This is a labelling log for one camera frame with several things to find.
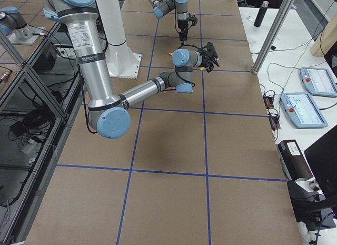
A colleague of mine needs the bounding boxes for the aluminium frame post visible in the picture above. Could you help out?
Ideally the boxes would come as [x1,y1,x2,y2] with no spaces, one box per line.
[252,0,295,75]

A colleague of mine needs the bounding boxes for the black brown box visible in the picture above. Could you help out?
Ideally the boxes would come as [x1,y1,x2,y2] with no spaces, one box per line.
[277,140,314,182]

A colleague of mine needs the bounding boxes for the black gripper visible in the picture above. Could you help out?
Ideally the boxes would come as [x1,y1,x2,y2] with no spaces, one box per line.
[200,51,220,73]
[177,18,189,42]

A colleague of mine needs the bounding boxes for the white camera pillar base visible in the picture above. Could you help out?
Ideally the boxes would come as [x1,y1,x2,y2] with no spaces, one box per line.
[96,0,142,79]

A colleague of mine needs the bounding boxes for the teach pendant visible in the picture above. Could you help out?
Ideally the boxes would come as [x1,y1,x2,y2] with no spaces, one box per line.
[300,67,336,97]
[281,92,328,129]

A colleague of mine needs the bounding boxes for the black monitor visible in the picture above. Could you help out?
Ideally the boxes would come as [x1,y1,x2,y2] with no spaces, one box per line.
[304,126,336,197]

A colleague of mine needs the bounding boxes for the small circuit boards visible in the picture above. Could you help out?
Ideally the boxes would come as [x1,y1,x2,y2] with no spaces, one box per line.
[263,94,280,131]

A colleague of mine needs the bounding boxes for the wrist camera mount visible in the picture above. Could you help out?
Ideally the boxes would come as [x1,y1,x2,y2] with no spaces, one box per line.
[202,42,218,60]
[186,13,197,27]

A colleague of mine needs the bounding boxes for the near teach pendant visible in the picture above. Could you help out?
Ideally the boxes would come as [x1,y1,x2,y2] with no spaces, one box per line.
[281,92,328,129]

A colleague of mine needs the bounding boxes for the black water bottle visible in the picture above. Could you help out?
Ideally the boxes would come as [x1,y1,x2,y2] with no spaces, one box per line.
[253,1,269,27]

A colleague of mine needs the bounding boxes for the far teach pendant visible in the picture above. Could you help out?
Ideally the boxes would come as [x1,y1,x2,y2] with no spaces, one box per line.
[300,67,336,97]

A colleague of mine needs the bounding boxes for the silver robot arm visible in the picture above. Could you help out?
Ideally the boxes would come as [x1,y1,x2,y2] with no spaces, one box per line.
[146,0,197,45]
[44,0,219,139]

